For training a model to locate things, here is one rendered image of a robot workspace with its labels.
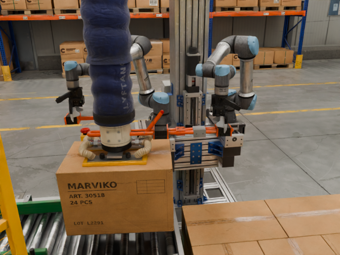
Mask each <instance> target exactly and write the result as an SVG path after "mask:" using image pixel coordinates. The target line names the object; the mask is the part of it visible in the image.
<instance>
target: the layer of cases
mask: <svg viewBox="0 0 340 255"><path fill-rule="evenodd" d="M182 245H183V250H184V255H340V194H332V195H319V196H306V197H293V198H279V199H266V200H253V201H240V202H226V203H213V204H199V205H186V206H182Z"/></svg>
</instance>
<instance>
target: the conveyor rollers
mask: <svg viewBox="0 0 340 255"><path fill-rule="evenodd" d="M37 215H38V214H29V216H28V218H27V221H26V223H25V225H24V227H23V229H22V231H23V235H24V240H25V242H26V239H27V237H28V235H29V233H30V230H31V228H32V226H33V224H34V221H35V219H36V217H37ZM50 215H51V212H48V213H43V215H42V217H41V220H40V222H39V224H38V227H37V229H36V231H35V234H34V236H33V239H32V241H31V243H30V246H29V248H28V249H31V248H38V246H39V243H40V241H41V238H42V236H43V233H44V231H45V228H46V226H47V223H48V220H49V218H50ZM23 217H24V215H19V218H20V222H21V221H22V219H23ZM62 218H63V212H62V211H61V212H57V213H56V215H55V218H54V221H53V224H52V226H51V229H50V232H49V235H48V238H47V240H46V243H45V246H44V248H45V247H46V248H47V250H48V255H51V252H52V249H53V246H54V243H55V240H56V237H57V234H58V231H59V228H60V225H61V222H62ZM164 236H165V244H166V251H167V254H176V251H175V246H174V240H173V234H172V231H164ZM85 237H86V235H77V239H76V243H75V247H74V251H73V255H82V250H83V245H84V240H85ZM70 238H71V236H67V235H66V229H65V230H64V233H63V236H62V240H61V243H60V246H59V250H58V253H57V255H66V254H67V250H68V246H69V242H70ZM99 240H100V234H95V235H92V238H91V243H90V250H89V255H97V254H98V247H99ZM8 243H9V241H8V237H5V238H4V239H3V240H2V241H1V243H0V248H1V249H0V251H7V249H8V247H9V244H8ZM150 243H151V255H160V250H159V241H158V232H150ZM6 244H7V245H6ZM5 245H6V246H5ZM3 246H4V247H3ZM2 247H3V248H2ZM113 247H114V234H106V243H105V252H104V255H113ZM120 255H129V233H121V240H120ZM136 255H144V235H143V232H141V233H136Z"/></svg>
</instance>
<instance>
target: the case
mask: <svg viewBox="0 0 340 255"><path fill-rule="evenodd" d="M82 142H83V141H75V142H74V143H73V144H72V146H71V148H70V150H69V151H68V153H67V155H66V156H65V158H64V160H63V162H62V163H61V165H60V167H59V168H58V170H57V172H56V178H57V184H58V189H59V195H60V201H61V206H62V212H63V218H64V224H65V229H66V235H67V236H72V235H95V234H118V233H141V232H164V231H174V200H173V165H172V155H171V145H170V139H157V140H154V139H152V140H151V144H152V148H151V151H150V153H148V154H147V164H146V165H118V166H89V167H82V163H83V161H84V159H85V157H84V156H81V155H80V154H79V152H78V149H79V146H80V144H81V143H82Z"/></svg>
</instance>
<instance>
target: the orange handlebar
mask: <svg viewBox="0 0 340 255"><path fill-rule="evenodd" d="M79 120H94V119H93V116H80V117H79ZM205 129H206V134H216V133H217V130H216V129H215V127H205ZM145 130H146V129H132V130H131V132H130V136H150V135H153V129H151V130H150V131H149V132H145ZM132 131H144V132H132ZM168 134H169V135H176V136H185V134H194V132H193V128H192V127H184V126H179V127H176V128H168ZM87 136H88V137H100V136H101V134H100V130H98V131H89V132H87Z"/></svg>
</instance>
